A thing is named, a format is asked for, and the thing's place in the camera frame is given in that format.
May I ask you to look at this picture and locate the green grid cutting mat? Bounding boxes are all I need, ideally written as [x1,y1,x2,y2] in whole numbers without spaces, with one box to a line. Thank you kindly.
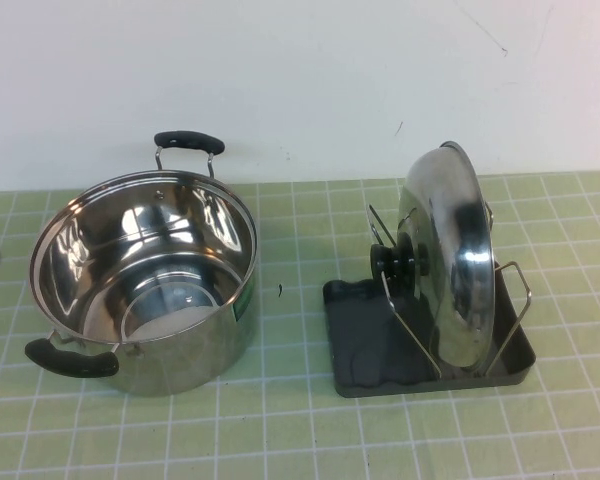
[0,172,600,480]

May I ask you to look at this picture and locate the stainless pot black handles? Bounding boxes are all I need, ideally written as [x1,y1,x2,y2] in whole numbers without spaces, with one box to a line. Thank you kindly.
[23,130,259,399]

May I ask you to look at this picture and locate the stainless pot lid black knob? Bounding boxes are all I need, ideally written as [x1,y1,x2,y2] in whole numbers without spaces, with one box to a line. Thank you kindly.
[369,140,496,374]

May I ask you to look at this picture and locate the black rack drip tray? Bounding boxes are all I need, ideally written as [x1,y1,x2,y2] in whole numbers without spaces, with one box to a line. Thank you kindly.
[322,272,537,400]

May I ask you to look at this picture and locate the metal wire rack frame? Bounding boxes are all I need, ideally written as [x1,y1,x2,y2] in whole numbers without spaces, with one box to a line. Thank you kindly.
[367,197,534,379]

